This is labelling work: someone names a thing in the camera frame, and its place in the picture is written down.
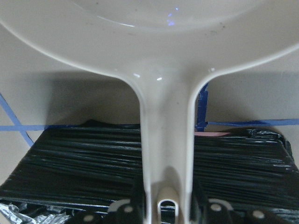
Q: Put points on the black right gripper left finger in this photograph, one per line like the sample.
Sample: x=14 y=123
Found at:
x=124 y=211

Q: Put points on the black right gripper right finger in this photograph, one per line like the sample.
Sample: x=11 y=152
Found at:
x=215 y=211

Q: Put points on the white plastic dustpan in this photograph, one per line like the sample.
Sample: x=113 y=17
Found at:
x=166 y=51

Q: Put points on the right black bag-lined bin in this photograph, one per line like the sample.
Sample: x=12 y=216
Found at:
x=94 y=164

